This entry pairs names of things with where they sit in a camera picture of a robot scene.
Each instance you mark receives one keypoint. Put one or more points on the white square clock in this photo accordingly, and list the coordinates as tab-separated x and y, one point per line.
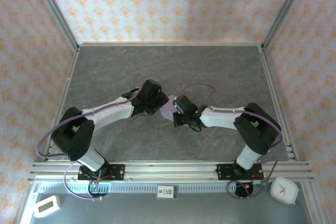
284	190

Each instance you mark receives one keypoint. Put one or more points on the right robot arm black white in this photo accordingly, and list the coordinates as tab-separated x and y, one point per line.
257	129

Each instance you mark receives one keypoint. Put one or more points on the aluminium frame post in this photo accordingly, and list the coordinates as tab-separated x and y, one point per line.
284	11
56	14

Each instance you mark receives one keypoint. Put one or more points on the white label card red mark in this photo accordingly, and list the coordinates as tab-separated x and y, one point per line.
166	192

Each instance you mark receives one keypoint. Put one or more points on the grey metal shelf panel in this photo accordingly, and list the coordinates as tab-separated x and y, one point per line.
170	211

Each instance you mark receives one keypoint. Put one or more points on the aluminium table edge bar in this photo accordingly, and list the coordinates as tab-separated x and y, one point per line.
170	44
68	82
270	77

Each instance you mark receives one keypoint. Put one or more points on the white digital timer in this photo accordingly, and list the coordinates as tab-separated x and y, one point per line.
47	206

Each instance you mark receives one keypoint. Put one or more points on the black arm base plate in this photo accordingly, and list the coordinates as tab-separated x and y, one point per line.
223	171
118	171

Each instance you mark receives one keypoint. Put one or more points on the lilac square paper sheet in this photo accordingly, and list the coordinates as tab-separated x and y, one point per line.
168	112

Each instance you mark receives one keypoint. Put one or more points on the aluminium mounting rail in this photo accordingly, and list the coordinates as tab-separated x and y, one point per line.
170	170

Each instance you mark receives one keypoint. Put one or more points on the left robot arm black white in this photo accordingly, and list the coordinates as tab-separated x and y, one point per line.
73	137

